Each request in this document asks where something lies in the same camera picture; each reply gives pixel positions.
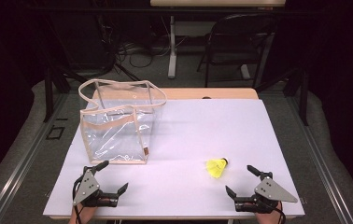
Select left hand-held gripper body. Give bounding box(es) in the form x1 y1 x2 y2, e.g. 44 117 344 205
72 166 119 208

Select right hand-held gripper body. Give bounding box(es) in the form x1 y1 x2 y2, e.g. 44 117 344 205
233 172 299 215

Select transparent bag with beige trim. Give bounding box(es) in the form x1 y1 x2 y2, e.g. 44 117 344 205
78 78 168 165

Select yellow shuttlecock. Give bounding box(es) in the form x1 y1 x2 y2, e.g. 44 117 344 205
205 157 230 179

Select person's right hand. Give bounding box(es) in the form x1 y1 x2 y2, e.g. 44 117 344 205
254 202 287 224

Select person's left hand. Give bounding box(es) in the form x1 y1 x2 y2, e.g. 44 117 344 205
68 204 98 224

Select wooden table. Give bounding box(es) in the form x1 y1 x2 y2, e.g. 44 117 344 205
92 87 260 101

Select black metal stand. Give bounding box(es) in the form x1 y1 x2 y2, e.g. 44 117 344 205
42 62 73 123
255 66 310 127

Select black folding chair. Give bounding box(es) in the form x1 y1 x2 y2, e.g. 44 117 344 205
196 13 278 89

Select white-legged desk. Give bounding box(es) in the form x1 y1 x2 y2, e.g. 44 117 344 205
149 0 286 80

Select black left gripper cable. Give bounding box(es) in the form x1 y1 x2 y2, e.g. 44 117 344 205
72 174 87 224

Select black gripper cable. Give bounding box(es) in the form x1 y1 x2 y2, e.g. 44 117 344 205
269 206 287 224
72 174 87 224

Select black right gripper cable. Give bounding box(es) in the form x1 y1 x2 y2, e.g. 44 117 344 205
269 206 287 224

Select aluminium floor rail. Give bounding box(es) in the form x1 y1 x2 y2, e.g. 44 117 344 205
285 92 353 224
0 92 70 224

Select black floor cables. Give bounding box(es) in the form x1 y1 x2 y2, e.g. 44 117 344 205
103 18 174 71

